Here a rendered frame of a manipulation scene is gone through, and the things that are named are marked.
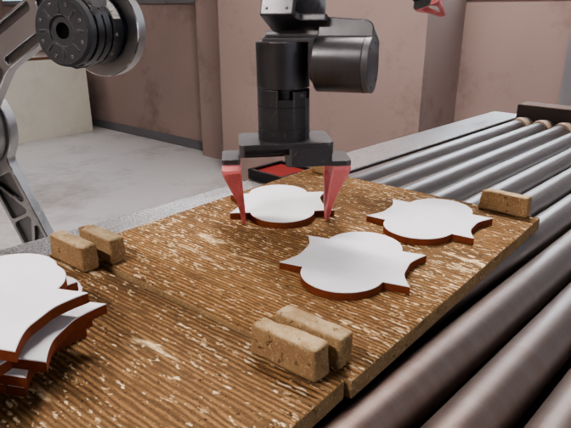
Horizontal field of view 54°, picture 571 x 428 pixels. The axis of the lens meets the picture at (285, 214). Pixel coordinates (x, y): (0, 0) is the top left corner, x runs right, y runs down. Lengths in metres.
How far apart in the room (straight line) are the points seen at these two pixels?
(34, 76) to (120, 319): 5.40
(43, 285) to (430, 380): 0.29
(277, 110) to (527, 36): 2.85
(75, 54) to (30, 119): 4.63
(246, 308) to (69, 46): 0.86
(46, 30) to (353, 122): 2.37
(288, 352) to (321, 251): 0.19
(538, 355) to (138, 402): 0.30
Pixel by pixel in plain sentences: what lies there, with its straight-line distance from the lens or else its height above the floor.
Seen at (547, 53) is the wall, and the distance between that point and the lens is 3.35.
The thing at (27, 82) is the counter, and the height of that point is 0.54.
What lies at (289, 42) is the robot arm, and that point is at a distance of 0.59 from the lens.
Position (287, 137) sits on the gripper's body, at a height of 1.04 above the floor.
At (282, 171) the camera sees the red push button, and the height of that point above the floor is 0.93.
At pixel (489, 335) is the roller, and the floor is 0.91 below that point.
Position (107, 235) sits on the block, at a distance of 0.57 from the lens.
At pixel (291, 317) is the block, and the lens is 0.41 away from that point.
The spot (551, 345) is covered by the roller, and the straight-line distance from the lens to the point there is 0.51.
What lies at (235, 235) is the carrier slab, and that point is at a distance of 0.62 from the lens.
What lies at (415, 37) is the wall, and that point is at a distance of 3.13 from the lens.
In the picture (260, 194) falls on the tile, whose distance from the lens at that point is 0.73.
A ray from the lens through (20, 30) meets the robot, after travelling 1.48.
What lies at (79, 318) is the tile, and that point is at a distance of 0.42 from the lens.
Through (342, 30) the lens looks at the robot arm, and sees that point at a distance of 0.59.
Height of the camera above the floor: 1.17
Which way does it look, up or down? 20 degrees down
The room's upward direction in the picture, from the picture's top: straight up
